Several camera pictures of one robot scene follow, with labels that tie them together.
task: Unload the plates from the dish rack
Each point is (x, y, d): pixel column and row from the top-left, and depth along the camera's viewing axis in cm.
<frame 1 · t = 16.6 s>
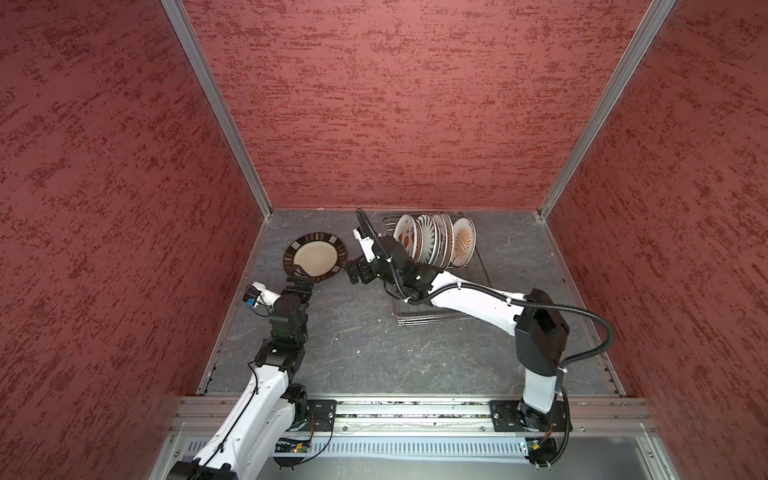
left hand: (299, 279, 81), fingers open
right hand: (355, 260, 81), fingers open
brown rimmed cream plate: (319, 255, 106), point 3 cm above the table
white watermelon pattern plate: (406, 231, 99), point 14 cm above the table
white sunburst pattern plate: (426, 239, 95), point 16 cm above the table
white blue striped plate: (440, 239, 91), point 18 cm above the table
white rear sunburst plate: (464, 242, 101), point 10 cm above the table

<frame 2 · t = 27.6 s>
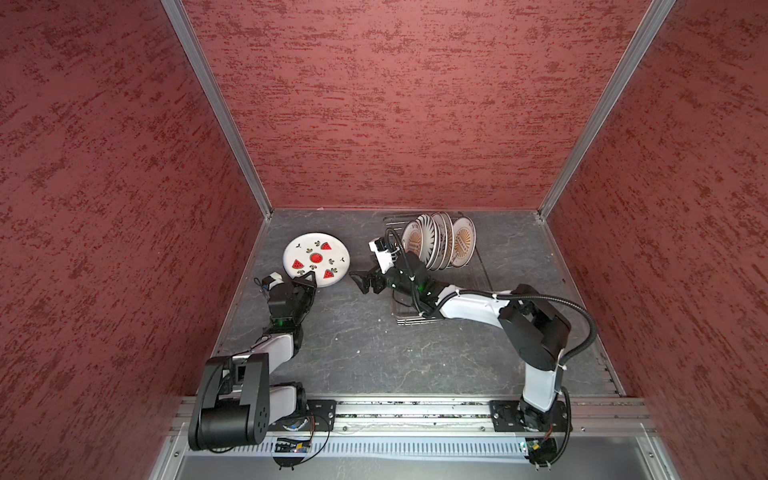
left hand: (318, 274, 89), fingers closed
right hand: (359, 270, 84), fingers open
white watermelon pattern plate: (324, 254, 96), point 11 cm above the table
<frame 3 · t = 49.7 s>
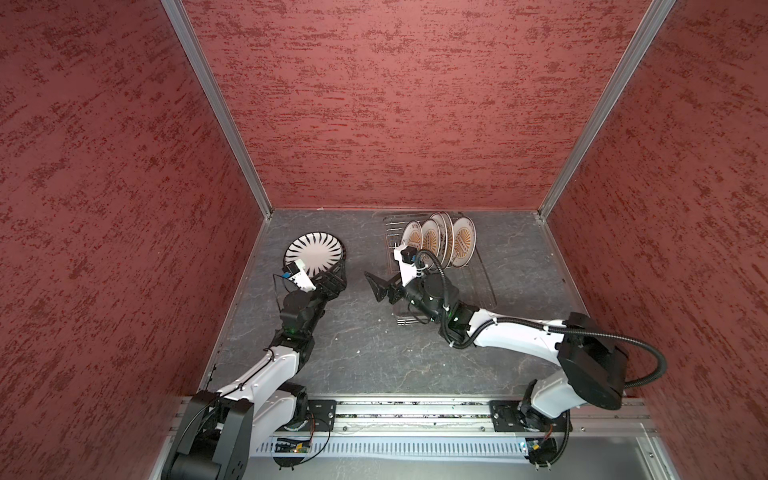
left hand: (338, 270, 83), fingers open
right hand: (377, 269, 75), fingers open
white blue striped plate: (315, 236, 112), point 3 cm above the table
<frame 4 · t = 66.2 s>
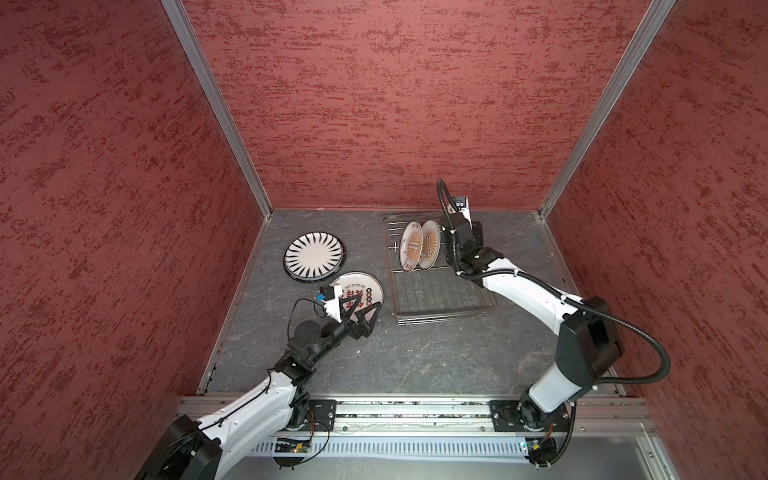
left hand: (372, 306, 78), fingers open
right hand: (464, 225, 85), fingers closed
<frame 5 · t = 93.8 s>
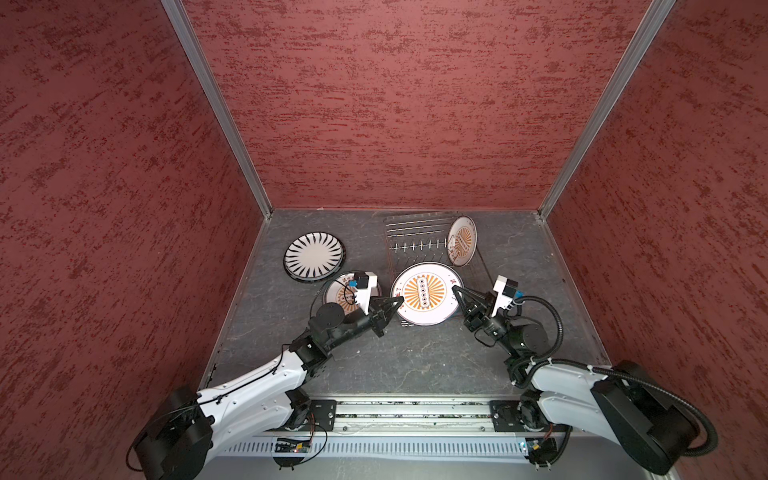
left hand: (403, 305, 72), fingers closed
right hand: (449, 292, 72), fingers closed
